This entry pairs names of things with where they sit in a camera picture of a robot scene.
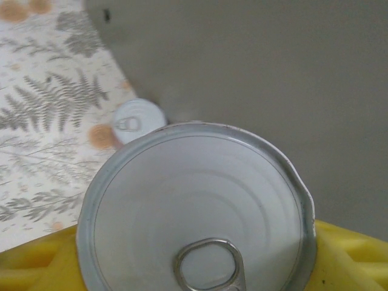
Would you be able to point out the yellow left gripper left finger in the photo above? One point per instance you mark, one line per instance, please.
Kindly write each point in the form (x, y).
(36, 266)

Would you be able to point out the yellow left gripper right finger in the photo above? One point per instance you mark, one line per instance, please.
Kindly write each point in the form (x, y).
(351, 266)

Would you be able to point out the pink labelled food can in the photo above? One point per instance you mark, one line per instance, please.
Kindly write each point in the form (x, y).
(197, 197)
(136, 115)

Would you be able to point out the floral tablecloth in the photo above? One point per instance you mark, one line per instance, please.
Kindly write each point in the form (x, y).
(45, 121)

